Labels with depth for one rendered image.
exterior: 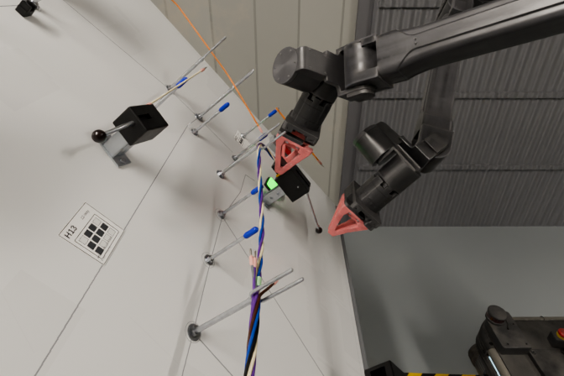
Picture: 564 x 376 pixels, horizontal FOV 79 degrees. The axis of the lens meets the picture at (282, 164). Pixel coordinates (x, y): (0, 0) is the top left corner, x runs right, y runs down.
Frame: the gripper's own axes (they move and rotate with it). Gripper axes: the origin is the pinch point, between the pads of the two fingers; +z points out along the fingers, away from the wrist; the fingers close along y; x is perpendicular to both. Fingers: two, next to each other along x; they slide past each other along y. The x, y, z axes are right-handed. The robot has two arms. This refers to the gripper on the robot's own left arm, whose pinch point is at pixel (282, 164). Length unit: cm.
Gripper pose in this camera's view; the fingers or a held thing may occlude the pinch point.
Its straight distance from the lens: 65.0
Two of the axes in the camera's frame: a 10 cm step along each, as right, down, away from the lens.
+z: -4.4, 8.2, 3.7
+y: -1.4, 3.4, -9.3
